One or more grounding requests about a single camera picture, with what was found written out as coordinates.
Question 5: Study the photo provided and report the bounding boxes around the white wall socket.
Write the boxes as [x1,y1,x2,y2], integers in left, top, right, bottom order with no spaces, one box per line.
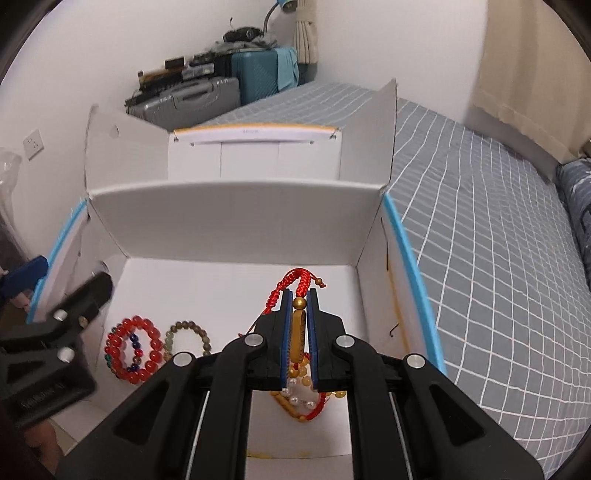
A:
[23,130,45,160]

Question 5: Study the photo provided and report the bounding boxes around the narrow beige curtain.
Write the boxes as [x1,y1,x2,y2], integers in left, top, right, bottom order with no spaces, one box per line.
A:
[295,0,321,65]

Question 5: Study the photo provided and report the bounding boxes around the pile of black flat boxes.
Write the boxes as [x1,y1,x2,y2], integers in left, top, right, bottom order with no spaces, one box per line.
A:
[137,54,218,91]

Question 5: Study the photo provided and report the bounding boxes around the person's left forearm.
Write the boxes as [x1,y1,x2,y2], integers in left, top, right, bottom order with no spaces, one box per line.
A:
[25,422,64,472]

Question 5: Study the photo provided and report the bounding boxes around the teal cloth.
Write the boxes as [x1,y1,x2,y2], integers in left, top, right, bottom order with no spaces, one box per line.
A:
[276,46,300,91]

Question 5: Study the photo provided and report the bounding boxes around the teal hard suitcase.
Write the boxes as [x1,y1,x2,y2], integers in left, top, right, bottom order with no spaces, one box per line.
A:
[231,46,299,106]

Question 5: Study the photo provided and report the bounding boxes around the yellow bead bracelet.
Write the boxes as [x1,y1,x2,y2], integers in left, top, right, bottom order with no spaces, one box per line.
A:
[288,362,347,402]

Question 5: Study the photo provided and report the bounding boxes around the grey hard suitcase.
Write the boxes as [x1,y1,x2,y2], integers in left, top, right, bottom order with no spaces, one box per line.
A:
[126,76,242,133]

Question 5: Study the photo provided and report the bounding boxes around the olive brown bead bracelet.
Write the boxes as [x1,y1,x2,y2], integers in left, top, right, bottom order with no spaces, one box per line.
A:
[163,319,213,363]

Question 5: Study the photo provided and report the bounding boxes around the pink bead bracelet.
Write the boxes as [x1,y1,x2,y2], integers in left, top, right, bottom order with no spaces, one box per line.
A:
[283,382,317,411]

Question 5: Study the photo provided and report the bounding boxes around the grey checked bed sheet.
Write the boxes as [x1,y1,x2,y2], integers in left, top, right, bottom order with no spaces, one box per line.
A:
[198,83,591,477]

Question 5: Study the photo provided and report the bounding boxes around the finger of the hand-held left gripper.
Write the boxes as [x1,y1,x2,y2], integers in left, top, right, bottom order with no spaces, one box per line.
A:
[0,256,49,299]
[25,271,115,342]

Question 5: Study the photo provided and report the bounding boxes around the white cardboard box blue edges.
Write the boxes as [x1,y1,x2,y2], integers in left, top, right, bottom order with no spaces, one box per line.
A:
[25,78,448,480]

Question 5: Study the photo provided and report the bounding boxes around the wide beige curtain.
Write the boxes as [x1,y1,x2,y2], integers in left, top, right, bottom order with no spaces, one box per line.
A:
[471,0,591,163]

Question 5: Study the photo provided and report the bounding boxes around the blue desk lamp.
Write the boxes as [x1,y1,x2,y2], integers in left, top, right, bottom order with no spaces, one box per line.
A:
[263,0,299,36]

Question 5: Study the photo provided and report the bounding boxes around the dark blue pillow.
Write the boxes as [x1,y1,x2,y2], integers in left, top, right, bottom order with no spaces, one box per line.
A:
[556,157,591,292]

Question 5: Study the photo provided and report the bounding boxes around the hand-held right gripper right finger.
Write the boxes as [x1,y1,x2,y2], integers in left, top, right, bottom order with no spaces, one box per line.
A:
[307,289,543,480]

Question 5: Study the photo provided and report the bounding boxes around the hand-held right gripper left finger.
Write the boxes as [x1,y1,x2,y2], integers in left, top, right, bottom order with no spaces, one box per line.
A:
[55,290,294,480]

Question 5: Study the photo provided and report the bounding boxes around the red bead bracelet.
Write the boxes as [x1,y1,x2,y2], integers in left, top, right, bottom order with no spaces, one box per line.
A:
[105,316,164,384]

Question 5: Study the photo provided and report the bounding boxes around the multicoloured bead bracelet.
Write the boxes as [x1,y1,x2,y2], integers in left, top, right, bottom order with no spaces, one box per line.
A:
[107,335,144,373]

